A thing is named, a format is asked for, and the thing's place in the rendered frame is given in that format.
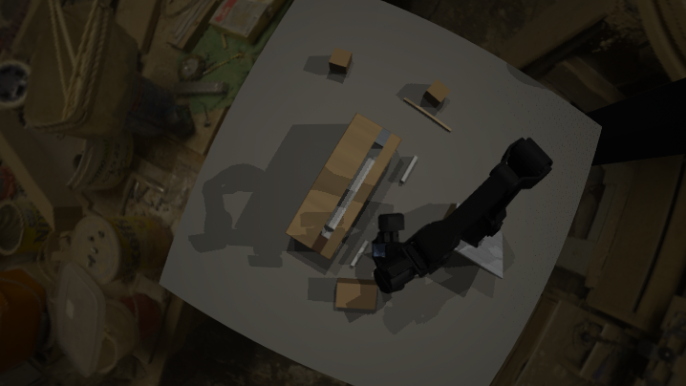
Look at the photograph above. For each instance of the tan wooden stick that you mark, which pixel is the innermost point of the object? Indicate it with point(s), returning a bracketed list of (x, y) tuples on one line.
[(430, 116)]

